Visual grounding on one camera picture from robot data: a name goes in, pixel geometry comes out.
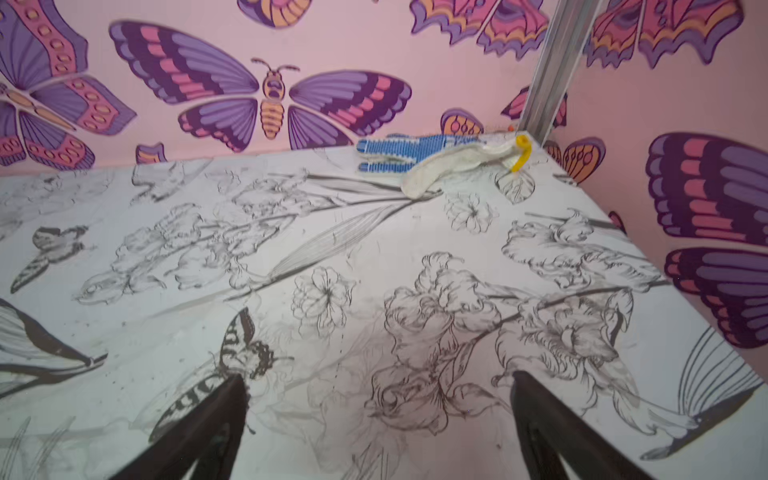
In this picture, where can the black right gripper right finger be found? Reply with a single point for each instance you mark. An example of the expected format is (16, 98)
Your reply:
(553, 438)

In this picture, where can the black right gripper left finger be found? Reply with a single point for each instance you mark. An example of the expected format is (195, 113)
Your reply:
(202, 445)

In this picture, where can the right rear frame post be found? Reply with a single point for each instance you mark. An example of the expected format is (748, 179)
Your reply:
(563, 46)

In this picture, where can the blue white glove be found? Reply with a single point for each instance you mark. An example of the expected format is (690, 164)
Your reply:
(422, 161)

